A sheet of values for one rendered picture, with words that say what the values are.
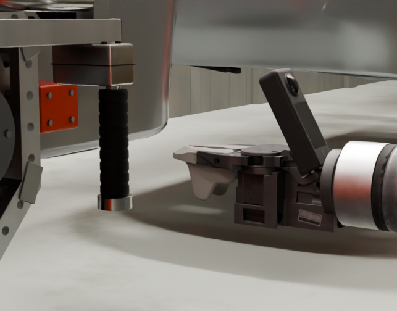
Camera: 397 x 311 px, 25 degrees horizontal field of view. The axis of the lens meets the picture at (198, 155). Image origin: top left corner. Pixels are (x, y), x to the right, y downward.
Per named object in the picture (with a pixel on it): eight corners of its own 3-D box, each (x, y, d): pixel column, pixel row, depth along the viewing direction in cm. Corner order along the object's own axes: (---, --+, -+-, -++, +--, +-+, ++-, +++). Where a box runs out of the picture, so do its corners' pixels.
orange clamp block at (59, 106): (1, 131, 133) (41, 124, 141) (42, 134, 129) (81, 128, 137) (-1, 83, 132) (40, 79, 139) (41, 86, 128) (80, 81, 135)
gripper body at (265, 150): (226, 223, 99) (328, 236, 93) (227, 145, 98) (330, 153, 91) (259, 210, 105) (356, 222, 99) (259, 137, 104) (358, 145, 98)
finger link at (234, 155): (189, 165, 100) (260, 173, 95) (189, 152, 99) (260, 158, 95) (211, 160, 104) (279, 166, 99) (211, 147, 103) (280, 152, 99)
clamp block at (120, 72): (77, 81, 115) (76, 39, 114) (135, 84, 110) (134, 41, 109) (51, 84, 111) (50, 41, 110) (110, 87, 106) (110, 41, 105)
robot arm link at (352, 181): (371, 149, 88) (404, 138, 96) (325, 145, 91) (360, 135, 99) (369, 238, 90) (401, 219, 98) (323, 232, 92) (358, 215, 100)
